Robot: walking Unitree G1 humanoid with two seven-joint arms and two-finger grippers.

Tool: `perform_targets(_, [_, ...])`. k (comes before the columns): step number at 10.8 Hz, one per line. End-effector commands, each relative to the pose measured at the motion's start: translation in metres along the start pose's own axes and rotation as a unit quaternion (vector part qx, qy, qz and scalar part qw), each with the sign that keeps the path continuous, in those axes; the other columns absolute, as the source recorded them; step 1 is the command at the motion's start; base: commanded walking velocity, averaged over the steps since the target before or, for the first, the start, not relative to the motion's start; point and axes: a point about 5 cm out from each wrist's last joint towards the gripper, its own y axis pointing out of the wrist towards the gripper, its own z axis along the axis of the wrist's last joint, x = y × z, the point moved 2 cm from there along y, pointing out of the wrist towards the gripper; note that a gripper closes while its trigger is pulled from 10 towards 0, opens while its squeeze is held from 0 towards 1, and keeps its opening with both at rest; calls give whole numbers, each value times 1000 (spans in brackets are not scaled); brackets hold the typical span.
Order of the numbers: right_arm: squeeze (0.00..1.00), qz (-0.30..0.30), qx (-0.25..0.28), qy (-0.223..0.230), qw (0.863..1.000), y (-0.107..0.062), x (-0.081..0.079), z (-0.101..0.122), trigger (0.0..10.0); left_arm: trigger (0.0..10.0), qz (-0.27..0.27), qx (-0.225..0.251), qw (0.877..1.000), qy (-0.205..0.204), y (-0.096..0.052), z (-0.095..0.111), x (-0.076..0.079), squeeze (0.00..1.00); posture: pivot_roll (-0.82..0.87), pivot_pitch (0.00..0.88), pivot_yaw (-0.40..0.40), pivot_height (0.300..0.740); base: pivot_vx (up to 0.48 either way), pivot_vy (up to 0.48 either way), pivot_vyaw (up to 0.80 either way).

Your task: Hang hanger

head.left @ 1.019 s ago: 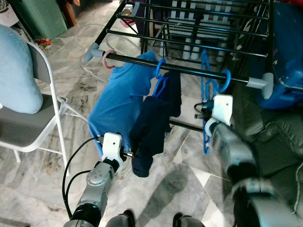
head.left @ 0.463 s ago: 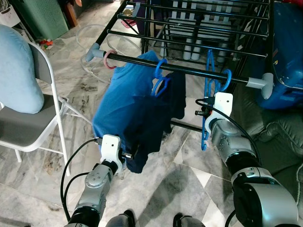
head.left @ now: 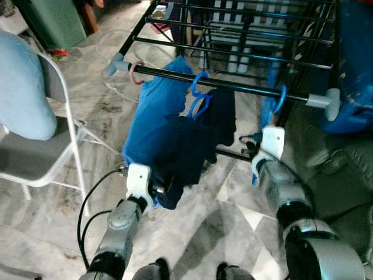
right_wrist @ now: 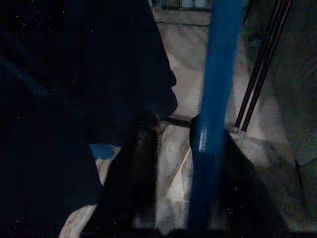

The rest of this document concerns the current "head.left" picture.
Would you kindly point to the light blue cushion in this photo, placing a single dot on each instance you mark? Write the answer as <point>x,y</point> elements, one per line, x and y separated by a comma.
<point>23,87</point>

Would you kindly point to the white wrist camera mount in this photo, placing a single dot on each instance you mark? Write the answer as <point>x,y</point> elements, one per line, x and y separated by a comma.
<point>271,143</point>
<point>139,184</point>

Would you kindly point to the robot leg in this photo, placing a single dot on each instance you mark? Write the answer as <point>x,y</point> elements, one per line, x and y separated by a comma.
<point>151,271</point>
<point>233,273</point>

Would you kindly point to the robot left leg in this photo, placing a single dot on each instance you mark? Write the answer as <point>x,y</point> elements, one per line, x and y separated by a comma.
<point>151,271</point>

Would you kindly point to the bright blue shirt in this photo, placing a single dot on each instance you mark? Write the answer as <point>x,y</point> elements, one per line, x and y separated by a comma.
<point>151,116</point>

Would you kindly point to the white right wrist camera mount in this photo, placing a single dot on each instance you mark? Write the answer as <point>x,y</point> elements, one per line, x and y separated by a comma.
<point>271,143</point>

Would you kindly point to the large blue plastic crate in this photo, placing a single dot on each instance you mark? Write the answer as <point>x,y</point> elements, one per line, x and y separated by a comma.
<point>355,58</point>

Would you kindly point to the black metal drying rack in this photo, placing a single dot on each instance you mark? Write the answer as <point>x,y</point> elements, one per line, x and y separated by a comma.
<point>233,53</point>

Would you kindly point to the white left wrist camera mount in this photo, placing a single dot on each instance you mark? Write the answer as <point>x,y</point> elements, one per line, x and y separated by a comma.
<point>139,184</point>

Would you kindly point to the navy blue shirt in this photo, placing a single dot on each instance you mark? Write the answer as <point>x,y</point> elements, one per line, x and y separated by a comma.
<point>186,151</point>

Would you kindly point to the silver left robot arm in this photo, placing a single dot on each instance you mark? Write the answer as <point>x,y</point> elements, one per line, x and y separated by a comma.
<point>116,233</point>

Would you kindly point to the robot right leg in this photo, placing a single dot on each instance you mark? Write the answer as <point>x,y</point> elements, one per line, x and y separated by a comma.
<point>233,273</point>

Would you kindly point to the green cabinet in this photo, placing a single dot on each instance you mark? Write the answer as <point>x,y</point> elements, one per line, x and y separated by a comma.
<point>52,23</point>

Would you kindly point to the white folding chair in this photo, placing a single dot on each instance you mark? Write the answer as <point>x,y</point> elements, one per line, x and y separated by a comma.
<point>35,157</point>

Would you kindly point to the brown wooden board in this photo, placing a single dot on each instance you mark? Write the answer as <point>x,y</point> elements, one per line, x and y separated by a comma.
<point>88,14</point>

